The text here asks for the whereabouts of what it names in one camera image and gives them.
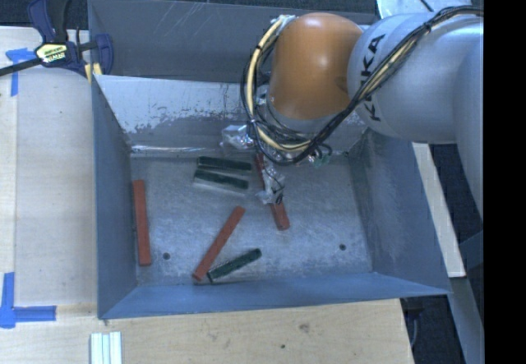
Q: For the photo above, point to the red-brown flat block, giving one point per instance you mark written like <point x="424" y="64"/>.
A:
<point x="220" y="243"/>
<point x="141" y="222"/>
<point x="281" y="217"/>

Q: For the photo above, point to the dark green flat block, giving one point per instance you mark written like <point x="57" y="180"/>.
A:
<point x="224" y="163"/>
<point x="234" y="265"/>
<point x="222" y="182"/>

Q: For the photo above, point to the grey metal bin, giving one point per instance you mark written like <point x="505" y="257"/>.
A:
<point x="287" y="239"/>

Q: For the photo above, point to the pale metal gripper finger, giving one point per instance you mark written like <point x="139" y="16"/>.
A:
<point x="269" y="185"/>
<point x="236" y="136"/>

